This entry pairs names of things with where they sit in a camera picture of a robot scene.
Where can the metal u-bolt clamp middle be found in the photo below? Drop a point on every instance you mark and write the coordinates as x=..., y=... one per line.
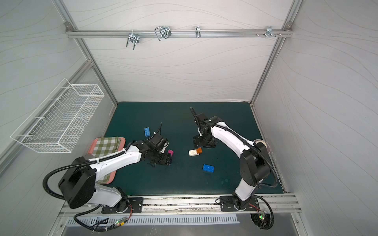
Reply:
x=162, y=32

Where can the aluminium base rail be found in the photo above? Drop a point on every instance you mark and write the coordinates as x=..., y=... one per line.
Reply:
x=209, y=204

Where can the metal u-bolt clamp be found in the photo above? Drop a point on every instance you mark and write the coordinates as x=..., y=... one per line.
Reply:
x=133, y=39
x=162, y=32

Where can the white slotted cable duct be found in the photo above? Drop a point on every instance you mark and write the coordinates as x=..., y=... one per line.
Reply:
x=154, y=220

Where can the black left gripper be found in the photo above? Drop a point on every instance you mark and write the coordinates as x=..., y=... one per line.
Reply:
x=165, y=158

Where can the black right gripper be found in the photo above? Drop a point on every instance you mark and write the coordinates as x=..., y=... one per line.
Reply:
x=204, y=141

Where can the white wire basket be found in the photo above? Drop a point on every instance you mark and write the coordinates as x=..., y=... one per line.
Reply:
x=56, y=125

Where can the light blue long lego brick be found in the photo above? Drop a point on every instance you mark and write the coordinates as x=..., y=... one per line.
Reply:
x=147, y=132

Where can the pink plastic tray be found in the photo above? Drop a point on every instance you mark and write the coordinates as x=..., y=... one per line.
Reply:
x=118, y=144

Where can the white long lego brick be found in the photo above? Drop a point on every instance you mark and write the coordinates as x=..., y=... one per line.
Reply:
x=193, y=152

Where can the green checkered cloth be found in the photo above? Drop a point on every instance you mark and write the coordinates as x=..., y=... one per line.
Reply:
x=103, y=153

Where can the dark blue long lego brick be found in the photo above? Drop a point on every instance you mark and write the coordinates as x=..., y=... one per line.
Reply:
x=208, y=168

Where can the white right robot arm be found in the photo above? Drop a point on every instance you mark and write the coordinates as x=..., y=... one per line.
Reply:
x=254, y=164

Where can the metal bracket right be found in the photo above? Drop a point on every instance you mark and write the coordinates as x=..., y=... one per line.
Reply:
x=270, y=32

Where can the metal bracket small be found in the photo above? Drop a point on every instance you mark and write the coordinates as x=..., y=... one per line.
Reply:
x=197, y=32

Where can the metal u-bolt clamp left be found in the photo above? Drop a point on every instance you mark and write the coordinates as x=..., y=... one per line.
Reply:
x=133, y=39

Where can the aluminium top crossbar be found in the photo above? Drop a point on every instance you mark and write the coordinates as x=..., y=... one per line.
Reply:
x=176, y=33

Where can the mauve bowl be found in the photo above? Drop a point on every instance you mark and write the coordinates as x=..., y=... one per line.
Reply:
x=268, y=149

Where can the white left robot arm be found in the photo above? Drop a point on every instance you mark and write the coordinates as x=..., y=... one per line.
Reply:
x=79, y=185

